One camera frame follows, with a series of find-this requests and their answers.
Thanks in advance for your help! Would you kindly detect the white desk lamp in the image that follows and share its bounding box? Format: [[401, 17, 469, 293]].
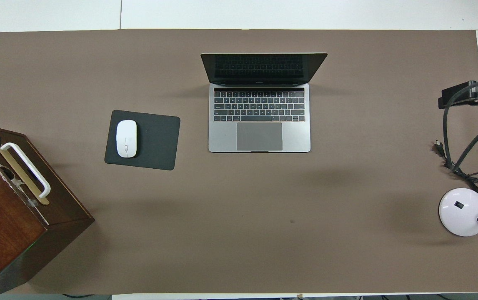
[[438, 162, 478, 237]]

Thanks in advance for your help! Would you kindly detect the grey aluminium laptop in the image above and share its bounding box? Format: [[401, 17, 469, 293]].
[[200, 52, 328, 153]]

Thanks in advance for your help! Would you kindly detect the dark brown wooden box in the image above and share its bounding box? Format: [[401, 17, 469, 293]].
[[0, 122, 95, 300]]

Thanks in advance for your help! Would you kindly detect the white computer mouse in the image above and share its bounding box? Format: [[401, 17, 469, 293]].
[[116, 120, 138, 158]]

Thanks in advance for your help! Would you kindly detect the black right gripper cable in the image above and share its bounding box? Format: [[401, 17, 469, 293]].
[[443, 79, 478, 173]]

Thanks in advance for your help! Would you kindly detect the black mouse pad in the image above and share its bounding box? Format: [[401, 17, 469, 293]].
[[104, 110, 181, 171]]

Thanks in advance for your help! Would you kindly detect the large brown table mat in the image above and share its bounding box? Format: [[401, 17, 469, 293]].
[[0, 29, 478, 294]]

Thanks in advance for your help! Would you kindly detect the black lamp power cable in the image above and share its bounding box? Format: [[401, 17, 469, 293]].
[[433, 140, 478, 197]]

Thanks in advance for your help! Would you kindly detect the white box handle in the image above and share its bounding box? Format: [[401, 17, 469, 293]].
[[0, 142, 51, 198]]

